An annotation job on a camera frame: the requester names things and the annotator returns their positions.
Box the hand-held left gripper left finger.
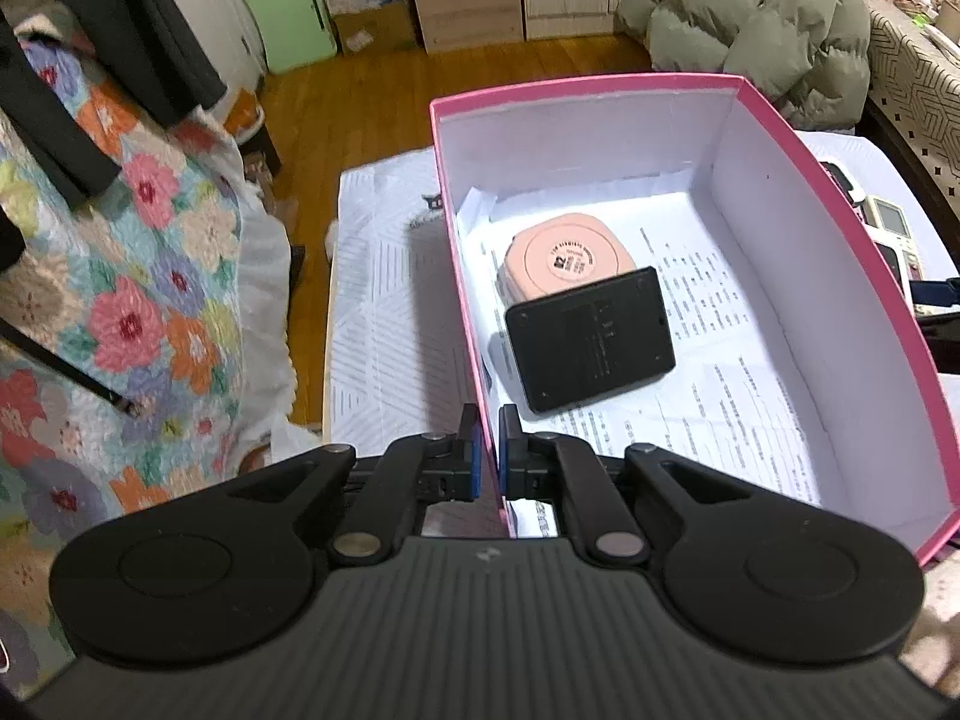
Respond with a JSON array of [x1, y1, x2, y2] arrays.
[[225, 403, 483, 568]]

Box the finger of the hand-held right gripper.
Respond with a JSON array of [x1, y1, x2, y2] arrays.
[[918, 310, 960, 377], [909, 279, 960, 310]]

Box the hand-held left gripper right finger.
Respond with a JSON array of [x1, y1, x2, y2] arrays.
[[498, 403, 752, 568]]

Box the white remote control with screen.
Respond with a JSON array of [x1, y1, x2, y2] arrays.
[[861, 193, 928, 287]]

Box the pink cardboard box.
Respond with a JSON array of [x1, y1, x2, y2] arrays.
[[429, 73, 960, 568]]

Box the black rectangular power bank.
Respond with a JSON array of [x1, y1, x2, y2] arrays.
[[504, 266, 677, 415]]

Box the white striped table cover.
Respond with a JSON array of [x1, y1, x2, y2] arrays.
[[322, 129, 960, 541]]

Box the pink round-cornered compact case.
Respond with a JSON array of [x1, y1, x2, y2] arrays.
[[496, 214, 640, 310]]

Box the printed paper sheet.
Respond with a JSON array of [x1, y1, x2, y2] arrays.
[[456, 186, 826, 541]]

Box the olive puffer jacket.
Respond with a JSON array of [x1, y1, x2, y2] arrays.
[[613, 0, 872, 133]]

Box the floral quilt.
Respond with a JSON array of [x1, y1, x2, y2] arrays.
[[0, 30, 302, 700]]

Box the brown cardboard box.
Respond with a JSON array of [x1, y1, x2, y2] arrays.
[[330, 1, 418, 55]]

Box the green folding table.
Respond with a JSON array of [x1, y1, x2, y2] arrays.
[[238, 0, 339, 77]]

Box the dark hanging clothing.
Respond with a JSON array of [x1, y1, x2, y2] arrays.
[[0, 0, 230, 212]]

